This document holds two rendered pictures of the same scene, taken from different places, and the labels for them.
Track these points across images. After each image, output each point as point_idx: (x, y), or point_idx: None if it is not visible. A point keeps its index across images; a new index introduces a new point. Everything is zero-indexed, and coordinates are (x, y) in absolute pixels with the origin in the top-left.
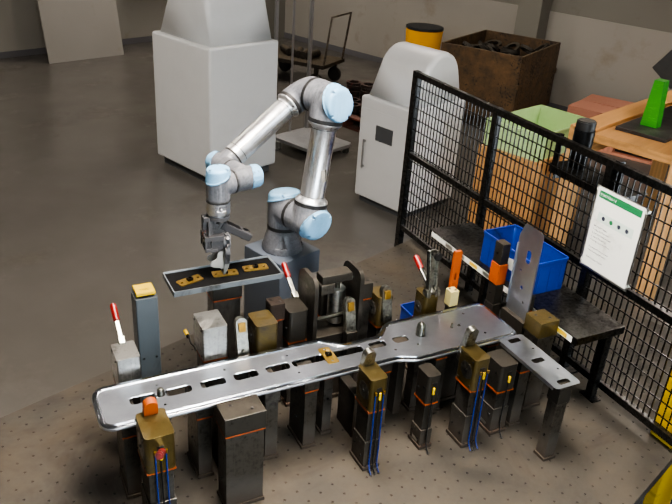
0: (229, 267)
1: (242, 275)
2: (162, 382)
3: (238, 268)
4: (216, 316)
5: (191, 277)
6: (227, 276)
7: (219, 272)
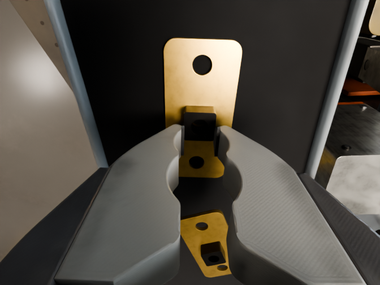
0: (130, 73)
1: (264, 18)
2: (361, 218)
3: (156, 14)
4: (377, 169)
5: (215, 255)
6: (236, 114)
7: (187, 145)
